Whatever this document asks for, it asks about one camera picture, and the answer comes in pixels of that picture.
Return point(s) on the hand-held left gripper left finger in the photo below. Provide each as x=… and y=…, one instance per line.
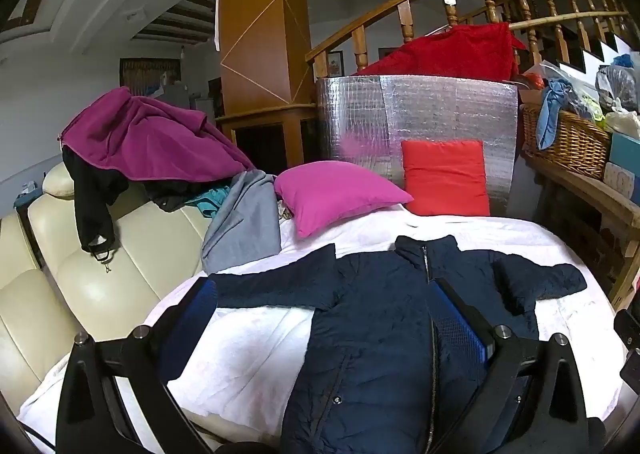
x=192, y=314

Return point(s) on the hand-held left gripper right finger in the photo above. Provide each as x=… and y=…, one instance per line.
x=457, y=329

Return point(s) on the navy puffer jacket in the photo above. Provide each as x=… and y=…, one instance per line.
x=370, y=334

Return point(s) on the white bed sheet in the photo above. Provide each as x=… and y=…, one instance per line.
x=250, y=359

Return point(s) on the cream leather sofa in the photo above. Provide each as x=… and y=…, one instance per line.
x=100, y=284

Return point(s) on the grey garment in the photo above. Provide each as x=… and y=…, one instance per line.
x=245, y=224

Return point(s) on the teal garment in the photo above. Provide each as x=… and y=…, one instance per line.
x=212, y=199

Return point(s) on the white lettered box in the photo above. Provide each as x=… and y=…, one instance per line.
x=619, y=179

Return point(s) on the black garment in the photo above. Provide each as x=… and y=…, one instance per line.
x=90, y=204

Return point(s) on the red pillow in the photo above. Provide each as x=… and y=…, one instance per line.
x=445, y=179

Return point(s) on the wooden side bench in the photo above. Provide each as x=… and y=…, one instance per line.
x=575, y=184

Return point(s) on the teal box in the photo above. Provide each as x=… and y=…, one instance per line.
x=625, y=154

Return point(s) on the magenta fleece jacket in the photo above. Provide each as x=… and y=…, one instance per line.
x=150, y=139

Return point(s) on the magenta pillow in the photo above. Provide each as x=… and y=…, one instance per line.
x=335, y=194

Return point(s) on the wicker basket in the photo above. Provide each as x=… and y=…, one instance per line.
x=570, y=144

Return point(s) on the silver foil insulation panel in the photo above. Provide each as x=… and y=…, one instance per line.
x=425, y=109

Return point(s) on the blue cloth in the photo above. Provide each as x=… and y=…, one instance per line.
x=547, y=119

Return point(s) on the clear plastic bag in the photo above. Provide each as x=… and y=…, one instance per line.
x=617, y=84

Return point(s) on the red fuzzy blanket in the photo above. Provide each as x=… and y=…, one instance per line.
x=465, y=54

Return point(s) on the white staircase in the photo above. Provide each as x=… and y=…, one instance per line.
x=607, y=47

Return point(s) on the wooden pillar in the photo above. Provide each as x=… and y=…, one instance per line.
x=255, y=34

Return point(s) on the small framed picture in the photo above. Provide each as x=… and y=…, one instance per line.
x=336, y=64

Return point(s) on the wooden stair railing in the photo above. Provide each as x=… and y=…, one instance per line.
x=360, y=49

